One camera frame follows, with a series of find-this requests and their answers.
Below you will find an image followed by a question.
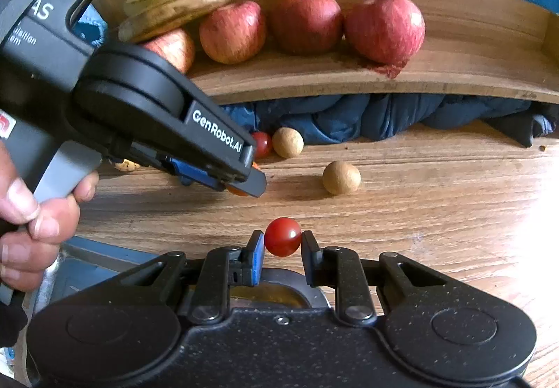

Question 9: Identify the curved wooden shelf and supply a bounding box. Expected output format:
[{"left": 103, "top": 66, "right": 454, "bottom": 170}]
[{"left": 93, "top": 0, "right": 559, "bottom": 106}]

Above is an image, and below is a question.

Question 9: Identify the person's left hand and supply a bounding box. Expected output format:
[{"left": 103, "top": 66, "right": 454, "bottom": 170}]
[{"left": 1, "top": 147, "right": 100, "bottom": 292}]

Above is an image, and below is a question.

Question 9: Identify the dark blue crumpled cloth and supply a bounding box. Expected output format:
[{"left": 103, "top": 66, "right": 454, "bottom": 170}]
[{"left": 223, "top": 93, "right": 558, "bottom": 147}]

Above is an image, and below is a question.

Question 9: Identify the tan round longan fruit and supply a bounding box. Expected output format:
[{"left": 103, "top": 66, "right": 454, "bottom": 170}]
[{"left": 322, "top": 161, "right": 361, "bottom": 195}]

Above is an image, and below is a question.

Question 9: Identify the red cherry tomato by cloth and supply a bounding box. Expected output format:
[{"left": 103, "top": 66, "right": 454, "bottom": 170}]
[{"left": 251, "top": 131, "right": 273, "bottom": 159}]

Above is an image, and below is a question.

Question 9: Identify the red apple far right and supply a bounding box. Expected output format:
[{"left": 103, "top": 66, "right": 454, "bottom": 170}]
[{"left": 345, "top": 0, "right": 426, "bottom": 65}]

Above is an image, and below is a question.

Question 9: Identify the red yellow apple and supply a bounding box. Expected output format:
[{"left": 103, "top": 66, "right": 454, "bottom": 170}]
[{"left": 199, "top": 0, "right": 267, "bottom": 65}]

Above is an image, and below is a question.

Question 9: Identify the red cherry tomato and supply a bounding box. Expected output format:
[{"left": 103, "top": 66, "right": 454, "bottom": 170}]
[
  {"left": 264, "top": 217, "right": 302, "bottom": 257},
  {"left": 251, "top": 131, "right": 273, "bottom": 159}
]

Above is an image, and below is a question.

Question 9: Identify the stainless steel tray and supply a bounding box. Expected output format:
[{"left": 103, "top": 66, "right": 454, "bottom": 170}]
[{"left": 27, "top": 237, "right": 330, "bottom": 316}]

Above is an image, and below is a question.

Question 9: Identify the small orange tangerine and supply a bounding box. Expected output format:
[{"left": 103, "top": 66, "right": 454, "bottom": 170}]
[{"left": 225, "top": 161, "right": 263, "bottom": 198}]

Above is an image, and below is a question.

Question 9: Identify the dark red apple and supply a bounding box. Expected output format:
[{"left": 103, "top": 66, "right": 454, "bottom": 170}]
[{"left": 269, "top": 0, "right": 344, "bottom": 56}]

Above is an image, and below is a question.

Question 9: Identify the tan round longan near cloth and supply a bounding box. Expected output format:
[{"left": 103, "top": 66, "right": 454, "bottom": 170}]
[{"left": 272, "top": 127, "right": 304, "bottom": 159}]

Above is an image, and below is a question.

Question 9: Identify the pale red apple left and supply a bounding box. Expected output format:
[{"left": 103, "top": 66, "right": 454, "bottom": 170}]
[{"left": 141, "top": 29, "right": 196, "bottom": 74}]

